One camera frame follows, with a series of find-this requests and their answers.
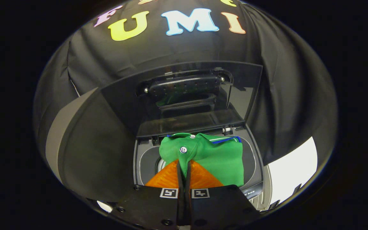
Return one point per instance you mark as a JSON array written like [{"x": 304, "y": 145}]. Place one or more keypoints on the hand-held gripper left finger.
[{"x": 152, "y": 204}]

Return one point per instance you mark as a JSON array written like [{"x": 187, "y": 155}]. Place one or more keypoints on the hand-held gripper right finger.
[{"x": 219, "y": 204}]

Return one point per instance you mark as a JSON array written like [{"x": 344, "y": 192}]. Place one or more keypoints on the green polo shirt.
[{"x": 216, "y": 156}]

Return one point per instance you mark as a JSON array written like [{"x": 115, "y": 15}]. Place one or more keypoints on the dark washing machine lid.
[{"x": 126, "y": 102}]

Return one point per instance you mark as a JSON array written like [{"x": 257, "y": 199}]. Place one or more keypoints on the grey cabinet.
[{"x": 88, "y": 143}]

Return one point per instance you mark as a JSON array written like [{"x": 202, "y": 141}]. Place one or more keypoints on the black backdrop cloth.
[{"x": 286, "y": 95}]

